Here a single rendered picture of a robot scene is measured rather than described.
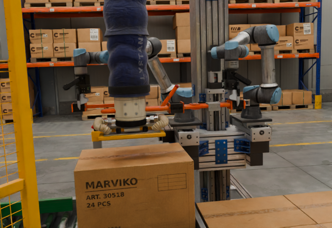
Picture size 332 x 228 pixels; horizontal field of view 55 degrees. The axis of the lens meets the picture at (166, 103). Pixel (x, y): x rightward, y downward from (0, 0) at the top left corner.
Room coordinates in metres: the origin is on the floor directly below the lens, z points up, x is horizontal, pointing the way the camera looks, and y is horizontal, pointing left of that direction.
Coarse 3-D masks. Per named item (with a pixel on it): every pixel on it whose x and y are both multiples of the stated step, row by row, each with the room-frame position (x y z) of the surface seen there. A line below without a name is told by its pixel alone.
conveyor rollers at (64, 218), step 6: (12, 216) 1.91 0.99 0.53; (48, 216) 1.87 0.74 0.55; (54, 216) 1.88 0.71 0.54; (66, 216) 1.86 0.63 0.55; (0, 222) 1.81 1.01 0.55; (6, 222) 1.82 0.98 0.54; (18, 222) 1.80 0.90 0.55; (48, 222) 1.79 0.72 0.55; (60, 222) 1.79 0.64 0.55; (66, 222) 1.80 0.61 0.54
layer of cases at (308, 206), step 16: (320, 192) 2.08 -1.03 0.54; (208, 208) 1.90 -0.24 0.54; (224, 208) 1.89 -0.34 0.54; (240, 208) 1.89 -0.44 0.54; (256, 208) 1.88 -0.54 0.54; (272, 208) 1.87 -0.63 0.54; (288, 208) 1.86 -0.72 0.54; (304, 208) 1.86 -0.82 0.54; (320, 208) 1.85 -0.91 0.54; (208, 224) 1.71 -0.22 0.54; (224, 224) 1.70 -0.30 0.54; (240, 224) 1.69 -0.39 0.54; (256, 224) 1.69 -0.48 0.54; (272, 224) 1.68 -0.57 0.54; (288, 224) 1.67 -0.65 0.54; (304, 224) 1.67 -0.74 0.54; (320, 224) 1.66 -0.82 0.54
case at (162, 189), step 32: (96, 160) 1.66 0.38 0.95; (128, 160) 1.64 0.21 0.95; (160, 160) 1.62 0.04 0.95; (192, 160) 1.60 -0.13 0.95; (96, 192) 1.52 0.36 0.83; (128, 192) 1.55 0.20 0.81; (160, 192) 1.57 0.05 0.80; (192, 192) 1.60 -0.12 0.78; (96, 224) 1.52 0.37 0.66; (128, 224) 1.54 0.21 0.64; (160, 224) 1.57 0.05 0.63; (192, 224) 1.59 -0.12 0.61
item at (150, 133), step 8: (120, 128) 1.63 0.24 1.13; (144, 128) 1.64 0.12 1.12; (104, 136) 1.58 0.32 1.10; (112, 136) 1.58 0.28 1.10; (120, 136) 1.58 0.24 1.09; (128, 136) 1.59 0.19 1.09; (136, 136) 1.59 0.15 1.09; (144, 136) 1.60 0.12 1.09; (152, 136) 1.60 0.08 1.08; (160, 136) 1.61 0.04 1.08
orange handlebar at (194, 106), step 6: (222, 102) 1.83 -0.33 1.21; (108, 108) 1.74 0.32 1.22; (114, 108) 1.74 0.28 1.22; (150, 108) 1.72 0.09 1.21; (156, 108) 1.72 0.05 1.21; (162, 108) 1.73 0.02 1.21; (168, 108) 1.73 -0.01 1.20; (186, 108) 1.75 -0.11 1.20; (192, 108) 1.76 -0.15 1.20; (198, 108) 1.76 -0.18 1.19
